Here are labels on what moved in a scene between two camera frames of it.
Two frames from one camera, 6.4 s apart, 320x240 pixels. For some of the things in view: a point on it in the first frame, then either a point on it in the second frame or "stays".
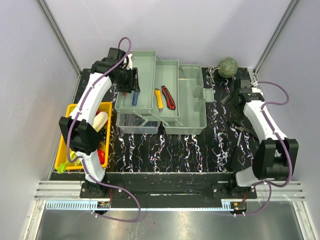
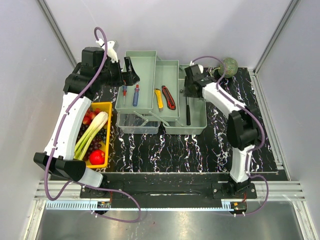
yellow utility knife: [159, 100] stays
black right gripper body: [231, 104] to [187, 90]
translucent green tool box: [171, 95] stays
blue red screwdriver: [135, 95] stays
